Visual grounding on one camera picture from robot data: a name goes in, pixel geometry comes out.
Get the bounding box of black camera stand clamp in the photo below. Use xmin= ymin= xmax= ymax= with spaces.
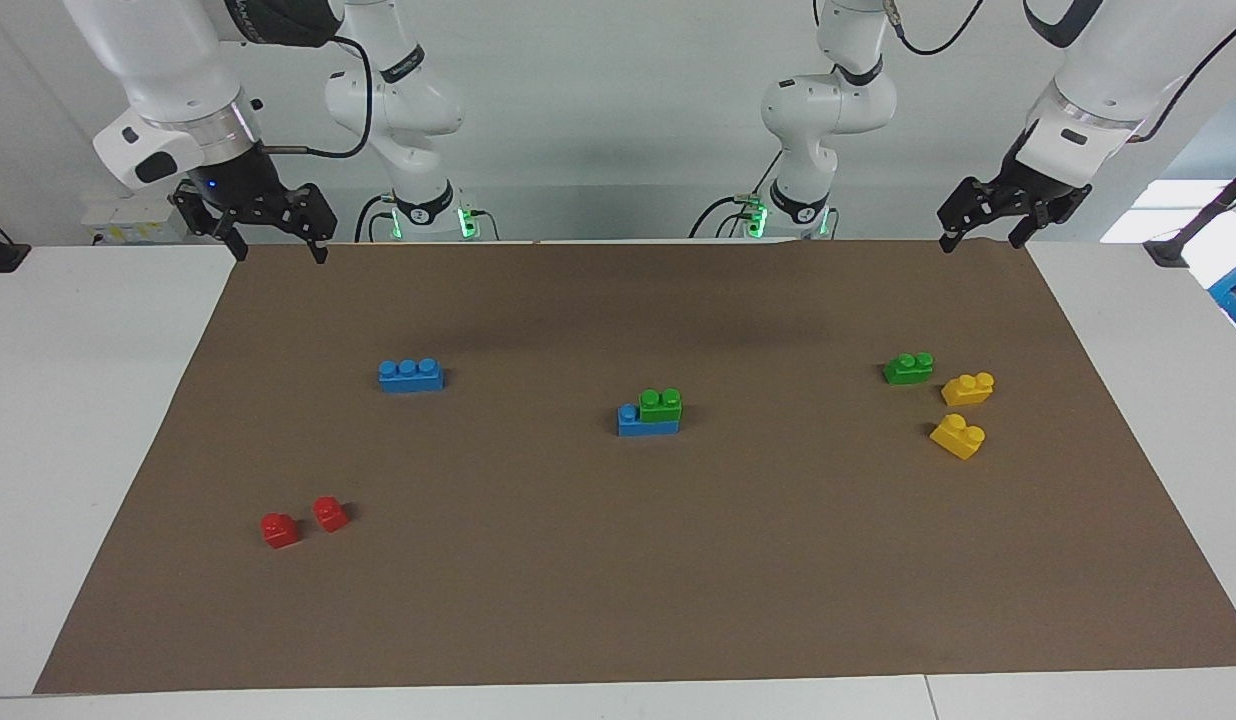
xmin=1142 ymin=158 xmax=1236 ymax=269

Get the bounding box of brown table mat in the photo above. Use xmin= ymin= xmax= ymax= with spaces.
xmin=33 ymin=238 xmax=1236 ymax=695

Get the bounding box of black left base cable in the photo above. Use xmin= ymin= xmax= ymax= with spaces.
xmin=689 ymin=150 xmax=784 ymax=240

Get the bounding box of black right base cable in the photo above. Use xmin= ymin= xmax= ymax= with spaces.
xmin=354 ymin=194 xmax=397 ymax=243

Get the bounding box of white power strip box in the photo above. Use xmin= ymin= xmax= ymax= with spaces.
xmin=81 ymin=194 xmax=195 ymax=246

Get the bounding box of black base cable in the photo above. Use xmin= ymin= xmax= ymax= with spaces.
xmin=354 ymin=194 xmax=397 ymax=243
xmin=689 ymin=150 xmax=784 ymax=240

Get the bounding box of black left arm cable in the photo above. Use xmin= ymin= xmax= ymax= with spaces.
xmin=883 ymin=0 xmax=1236 ymax=143

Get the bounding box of yellow two-stud toy block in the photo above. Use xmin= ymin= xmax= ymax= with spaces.
xmin=929 ymin=414 xmax=987 ymax=461
xmin=940 ymin=372 xmax=996 ymax=408

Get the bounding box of black table clamp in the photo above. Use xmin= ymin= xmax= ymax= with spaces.
xmin=0 ymin=211 xmax=32 ymax=274

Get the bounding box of blue three-stud toy block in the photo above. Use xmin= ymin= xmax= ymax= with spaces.
xmin=617 ymin=403 xmax=681 ymax=438
xmin=378 ymin=358 xmax=445 ymax=394

